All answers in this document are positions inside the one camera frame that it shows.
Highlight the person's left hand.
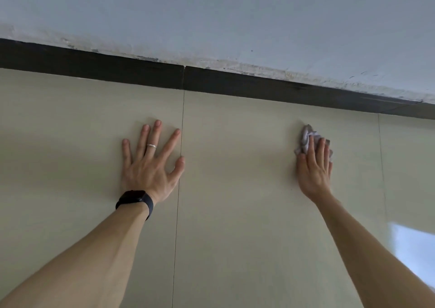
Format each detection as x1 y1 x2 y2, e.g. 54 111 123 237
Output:
121 120 186 204

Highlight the person's right hand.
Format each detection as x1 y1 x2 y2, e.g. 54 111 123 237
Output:
296 135 334 202

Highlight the grey cleaning cloth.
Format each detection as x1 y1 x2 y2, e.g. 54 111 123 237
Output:
294 124 334 159

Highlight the person's left forearm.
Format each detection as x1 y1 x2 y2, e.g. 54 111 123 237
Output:
0 201 150 308

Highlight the person's right forearm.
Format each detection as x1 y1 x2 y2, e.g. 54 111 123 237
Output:
311 194 435 308

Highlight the black wrist watch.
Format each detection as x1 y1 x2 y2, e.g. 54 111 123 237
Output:
115 190 154 221

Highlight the dark wall trim strip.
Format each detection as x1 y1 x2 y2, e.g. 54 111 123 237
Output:
0 38 435 121

